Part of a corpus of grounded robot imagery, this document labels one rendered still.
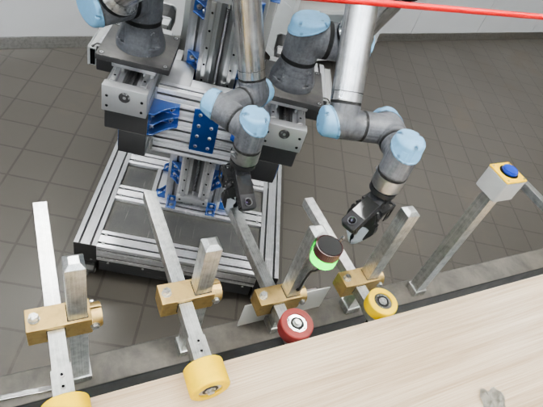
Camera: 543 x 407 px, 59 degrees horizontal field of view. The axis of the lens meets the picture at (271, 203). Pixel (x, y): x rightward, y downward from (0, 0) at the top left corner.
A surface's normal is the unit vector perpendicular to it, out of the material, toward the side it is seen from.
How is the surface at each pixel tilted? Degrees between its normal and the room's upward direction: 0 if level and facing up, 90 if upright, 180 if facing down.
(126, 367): 0
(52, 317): 0
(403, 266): 0
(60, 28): 90
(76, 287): 90
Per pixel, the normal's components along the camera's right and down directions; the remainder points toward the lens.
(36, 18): 0.46, 0.70
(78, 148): 0.25, -0.69
